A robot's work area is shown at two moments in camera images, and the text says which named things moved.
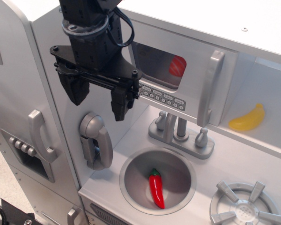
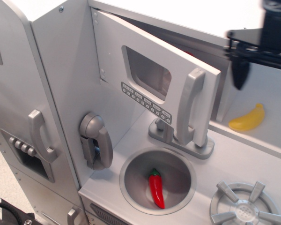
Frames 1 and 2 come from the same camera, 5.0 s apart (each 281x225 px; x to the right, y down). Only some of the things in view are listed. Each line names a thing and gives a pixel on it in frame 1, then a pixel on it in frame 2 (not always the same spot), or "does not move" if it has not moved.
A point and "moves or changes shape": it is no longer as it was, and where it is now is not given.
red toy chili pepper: x=156 y=188 does not move
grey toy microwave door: x=182 y=71 moves or changes shape
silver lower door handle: x=72 y=213 does not move
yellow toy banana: x=249 y=121 does not move
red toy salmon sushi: x=178 y=65 -> x=188 y=53
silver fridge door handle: x=36 y=120 does not move
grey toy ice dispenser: x=26 y=153 does not move
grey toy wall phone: x=96 y=142 does not move
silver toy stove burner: x=241 y=203 does not move
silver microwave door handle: x=210 y=99 -> x=192 y=122
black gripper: x=100 y=60 -> x=269 y=46
